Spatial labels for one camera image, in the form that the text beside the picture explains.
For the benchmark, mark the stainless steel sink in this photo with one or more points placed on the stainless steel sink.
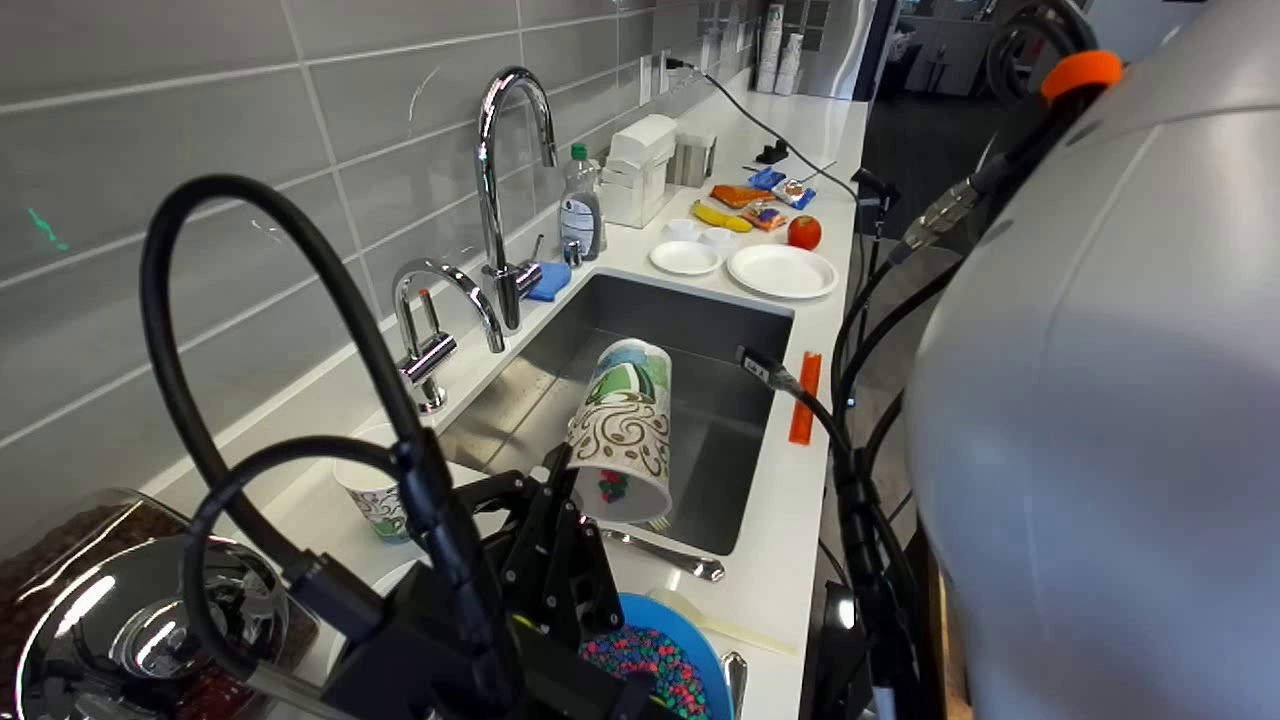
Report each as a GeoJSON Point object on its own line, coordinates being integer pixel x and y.
{"type": "Point", "coordinates": [719, 409]}

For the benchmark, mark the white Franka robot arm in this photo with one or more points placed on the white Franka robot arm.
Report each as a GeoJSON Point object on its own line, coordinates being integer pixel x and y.
{"type": "Point", "coordinates": [1095, 421]}

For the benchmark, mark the red apple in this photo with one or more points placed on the red apple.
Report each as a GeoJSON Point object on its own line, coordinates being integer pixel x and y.
{"type": "Point", "coordinates": [804, 233]}

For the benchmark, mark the white box on counter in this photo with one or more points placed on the white box on counter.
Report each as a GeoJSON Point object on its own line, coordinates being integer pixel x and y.
{"type": "Point", "coordinates": [638, 165]}

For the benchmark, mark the blue sponge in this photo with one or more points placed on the blue sponge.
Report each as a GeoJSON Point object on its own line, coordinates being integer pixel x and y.
{"type": "Point", "coordinates": [548, 282]}

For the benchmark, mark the large white paper plate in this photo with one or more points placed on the large white paper plate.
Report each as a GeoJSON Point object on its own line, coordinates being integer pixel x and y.
{"type": "Point", "coordinates": [783, 272]}

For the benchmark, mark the metal spoon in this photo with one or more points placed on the metal spoon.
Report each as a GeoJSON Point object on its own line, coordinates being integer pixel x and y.
{"type": "Point", "coordinates": [706, 568]}

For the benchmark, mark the small chrome faucet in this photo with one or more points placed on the small chrome faucet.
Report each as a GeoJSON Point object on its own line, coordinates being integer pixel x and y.
{"type": "Point", "coordinates": [421, 331]}

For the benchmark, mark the large chrome faucet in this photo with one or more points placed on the large chrome faucet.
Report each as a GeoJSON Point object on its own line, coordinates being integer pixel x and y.
{"type": "Point", "coordinates": [515, 130]}

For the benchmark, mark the small white paper plate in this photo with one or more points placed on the small white paper plate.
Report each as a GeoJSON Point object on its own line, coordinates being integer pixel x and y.
{"type": "Point", "coordinates": [685, 257]}

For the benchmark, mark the patterned paper cup by wall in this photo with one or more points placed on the patterned paper cup by wall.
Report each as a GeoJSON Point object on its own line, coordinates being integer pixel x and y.
{"type": "Point", "coordinates": [378, 500]}

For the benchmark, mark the clear soap bottle green cap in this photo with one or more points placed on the clear soap bottle green cap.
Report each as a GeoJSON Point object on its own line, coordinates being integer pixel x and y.
{"type": "Point", "coordinates": [581, 211]}

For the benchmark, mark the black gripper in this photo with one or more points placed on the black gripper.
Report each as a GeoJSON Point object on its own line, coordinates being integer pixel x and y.
{"type": "Point", "coordinates": [493, 627]}

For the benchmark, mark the blue bowl with beads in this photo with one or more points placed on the blue bowl with beads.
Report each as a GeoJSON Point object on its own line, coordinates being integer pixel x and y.
{"type": "Point", "coordinates": [672, 654]}

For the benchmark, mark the orange strip on counter edge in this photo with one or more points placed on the orange strip on counter edge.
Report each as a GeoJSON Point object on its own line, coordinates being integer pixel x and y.
{"type": "Point", "coordinates": [800, 414]}

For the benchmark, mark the patterned paper cup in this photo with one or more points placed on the patterned paper cup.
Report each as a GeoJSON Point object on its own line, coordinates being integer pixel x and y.
{"type": "Point", "coordinates": [620, 435]}
{"type": "Point", "coordinates": [378, 500]}

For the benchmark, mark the yellow banana toy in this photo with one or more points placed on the yellow banana toy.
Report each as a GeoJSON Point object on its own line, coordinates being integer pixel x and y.
{"type": "Point", "coordinates": [719, 217]}

